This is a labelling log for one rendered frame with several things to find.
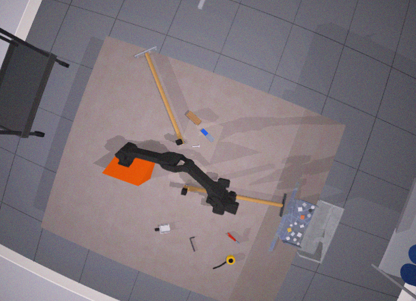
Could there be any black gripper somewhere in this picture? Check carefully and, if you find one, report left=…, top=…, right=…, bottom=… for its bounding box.
left=212, top=178, right=231, bottom=216

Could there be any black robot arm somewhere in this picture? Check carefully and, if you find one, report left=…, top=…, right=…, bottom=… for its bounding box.
left=115, top=142, right=239, bottom=215

